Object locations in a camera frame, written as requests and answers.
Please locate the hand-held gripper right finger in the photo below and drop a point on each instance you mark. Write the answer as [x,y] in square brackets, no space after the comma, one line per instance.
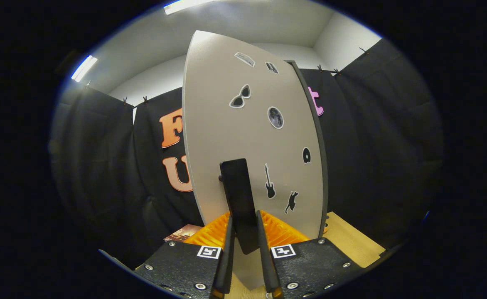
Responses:
[264,257]

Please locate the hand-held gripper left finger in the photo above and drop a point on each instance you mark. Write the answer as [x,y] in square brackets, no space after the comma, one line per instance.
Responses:
[228,257]

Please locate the grey shoe cabinet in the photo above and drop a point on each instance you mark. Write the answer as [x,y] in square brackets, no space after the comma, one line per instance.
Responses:
[325,182]

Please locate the small stack of books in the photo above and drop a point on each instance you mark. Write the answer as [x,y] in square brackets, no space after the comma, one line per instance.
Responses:
[183,232]

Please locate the black backdrop cloth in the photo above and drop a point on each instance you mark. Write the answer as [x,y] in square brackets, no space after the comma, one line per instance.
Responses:
[102,166]

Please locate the ceiling light panel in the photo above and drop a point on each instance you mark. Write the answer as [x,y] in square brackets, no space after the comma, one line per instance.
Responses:
[84,68]
[185,6]

